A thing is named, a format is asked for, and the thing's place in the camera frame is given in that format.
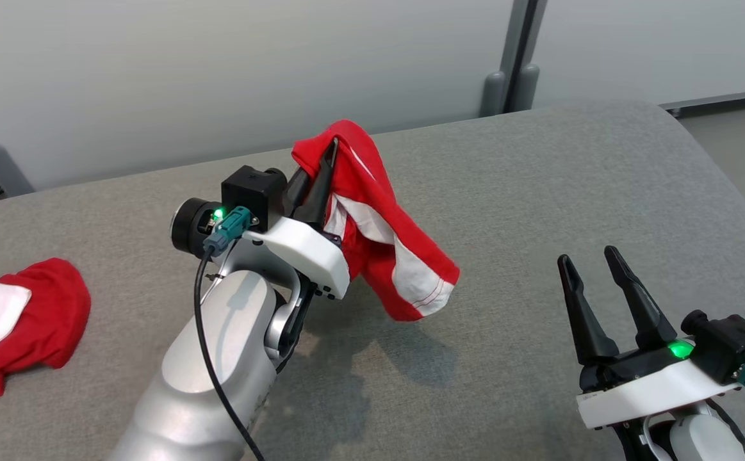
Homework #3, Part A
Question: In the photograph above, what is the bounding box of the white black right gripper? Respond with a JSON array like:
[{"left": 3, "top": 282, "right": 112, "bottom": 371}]
[{"left": 557, "top": 245, "right": 742, "bottom": 431}]

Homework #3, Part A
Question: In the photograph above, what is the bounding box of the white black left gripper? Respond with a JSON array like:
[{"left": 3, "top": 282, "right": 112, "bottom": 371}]
[{"left": 170, "top": 136, "right": 352, "bottom": 301}]

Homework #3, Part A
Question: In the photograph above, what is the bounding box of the red jersey with navy lettering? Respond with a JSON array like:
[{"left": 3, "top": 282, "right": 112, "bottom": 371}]
[{"left": 291, "top": 119, "right": 461, "bottom": 322}]

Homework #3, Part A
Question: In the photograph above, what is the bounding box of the red and white garment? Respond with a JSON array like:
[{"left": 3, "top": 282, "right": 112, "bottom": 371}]
[{"left": 0, "top": 257, "right": 92, "bottom": 406}]

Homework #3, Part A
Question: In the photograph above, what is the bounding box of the grey fabric upholstered surface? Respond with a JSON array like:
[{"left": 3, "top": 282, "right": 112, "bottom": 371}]
[{"left": 0, "top": 99, "right": 745, "bottom": 461}]

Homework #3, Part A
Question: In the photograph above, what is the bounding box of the left cable with teal connector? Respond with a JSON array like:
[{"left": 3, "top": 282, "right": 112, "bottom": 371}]
[{"left": 193, "top": 206, "right": 265, "bottom": 461}]

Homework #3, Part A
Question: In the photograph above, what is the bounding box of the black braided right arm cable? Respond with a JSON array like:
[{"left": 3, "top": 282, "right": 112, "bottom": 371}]
[{"left": 705, "top": 398, "right": 745, "bottom": 461}]

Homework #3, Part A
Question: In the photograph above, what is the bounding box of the grey paired partition post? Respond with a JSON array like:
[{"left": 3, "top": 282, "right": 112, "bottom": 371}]
[
  {"left": 507, "top": 0, "right": 549, "bottom": 113},
  {"left": 480, "top": 0, "right": 532, "bottom": 119}
]

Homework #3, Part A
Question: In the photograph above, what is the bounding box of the dark grey partition base rail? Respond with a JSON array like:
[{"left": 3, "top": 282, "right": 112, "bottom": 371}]
[{"left": 659, "top": 88, "right": 745, "bottom": 118}]

